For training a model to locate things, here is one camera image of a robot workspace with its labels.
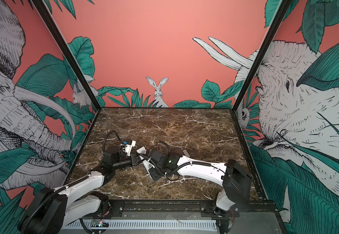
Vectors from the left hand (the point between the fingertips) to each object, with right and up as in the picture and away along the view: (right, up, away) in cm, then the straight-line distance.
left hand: (146, 155), depth 79 cm
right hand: (+3, -8, -3) cm, 9 cm away
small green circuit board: (-21, -31, -9) cm, 39 cm away
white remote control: (+2, -5, 0) cm, 6 cm away
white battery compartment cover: (+23, -3, +16) cm, 28 cm away
